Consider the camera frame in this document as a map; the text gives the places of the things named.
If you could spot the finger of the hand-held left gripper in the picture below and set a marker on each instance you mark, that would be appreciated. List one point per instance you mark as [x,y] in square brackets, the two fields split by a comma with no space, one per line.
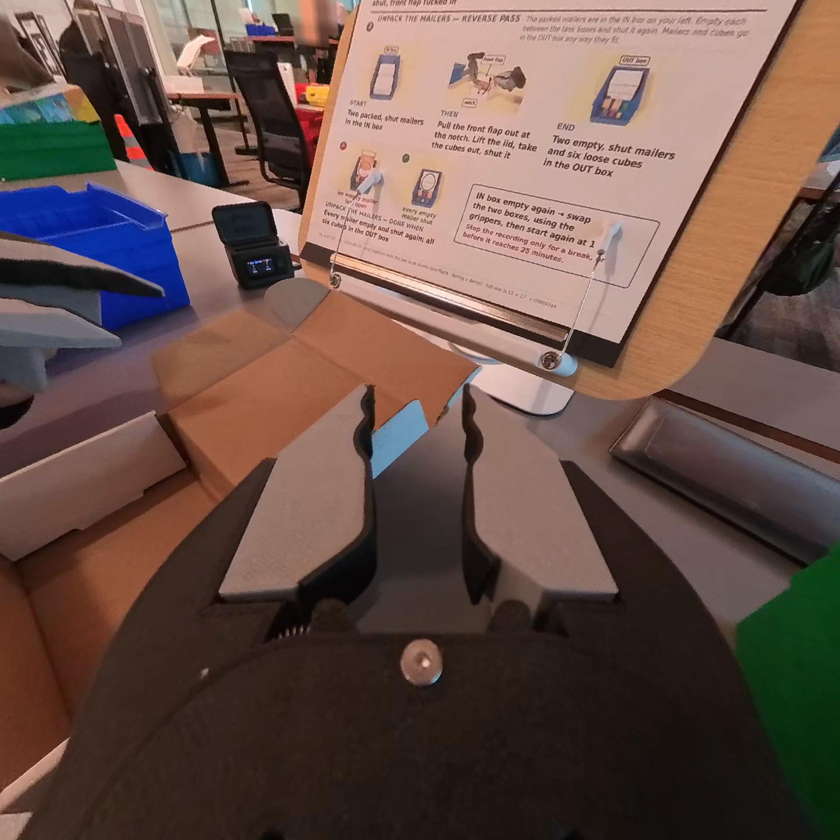
[59,262]
[46,328]

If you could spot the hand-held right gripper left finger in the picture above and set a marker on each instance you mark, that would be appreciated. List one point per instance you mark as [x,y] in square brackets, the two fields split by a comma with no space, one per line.
[308,518]

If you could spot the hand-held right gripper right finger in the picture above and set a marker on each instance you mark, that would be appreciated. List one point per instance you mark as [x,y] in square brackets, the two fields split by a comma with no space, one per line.
[544,525]

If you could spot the white cardboard mailer box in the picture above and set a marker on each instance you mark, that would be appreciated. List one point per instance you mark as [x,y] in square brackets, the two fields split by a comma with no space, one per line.
[262,407]

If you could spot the colourful printed box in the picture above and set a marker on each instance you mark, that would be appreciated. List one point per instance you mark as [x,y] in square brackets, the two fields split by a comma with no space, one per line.
[46,108]

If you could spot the blue plastic bin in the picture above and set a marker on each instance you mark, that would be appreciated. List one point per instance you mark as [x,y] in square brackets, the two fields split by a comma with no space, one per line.
[131,262]

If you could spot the green plastic bin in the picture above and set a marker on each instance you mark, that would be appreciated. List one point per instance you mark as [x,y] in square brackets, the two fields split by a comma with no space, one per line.
[800,689]
[52,154]

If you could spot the white stand base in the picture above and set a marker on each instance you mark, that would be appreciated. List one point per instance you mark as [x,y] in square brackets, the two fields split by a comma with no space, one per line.
[525,394]

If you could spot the orange traffic cone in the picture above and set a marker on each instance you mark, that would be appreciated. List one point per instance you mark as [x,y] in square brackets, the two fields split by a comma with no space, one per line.
[131,148]

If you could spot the silver metal tray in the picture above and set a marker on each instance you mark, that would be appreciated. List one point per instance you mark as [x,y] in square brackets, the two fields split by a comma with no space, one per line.
[722,472]

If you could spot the black charging case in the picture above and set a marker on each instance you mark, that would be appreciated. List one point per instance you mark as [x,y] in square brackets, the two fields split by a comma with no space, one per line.
[249,226]

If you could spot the wooden edged desk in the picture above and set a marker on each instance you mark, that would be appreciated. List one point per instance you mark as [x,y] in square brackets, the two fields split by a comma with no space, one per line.
[197,98]

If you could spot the black office chair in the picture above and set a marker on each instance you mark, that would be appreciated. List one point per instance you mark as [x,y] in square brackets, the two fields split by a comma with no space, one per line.
[262,98]

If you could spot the red storage bin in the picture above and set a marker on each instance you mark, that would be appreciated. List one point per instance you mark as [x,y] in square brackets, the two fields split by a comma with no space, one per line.
[310,131]

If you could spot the wooden instruction board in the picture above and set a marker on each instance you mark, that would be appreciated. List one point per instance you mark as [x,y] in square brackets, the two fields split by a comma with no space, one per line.
[741,275]

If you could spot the printed instruction sheet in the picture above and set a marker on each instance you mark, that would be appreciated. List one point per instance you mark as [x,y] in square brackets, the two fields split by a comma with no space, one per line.
[525,164]

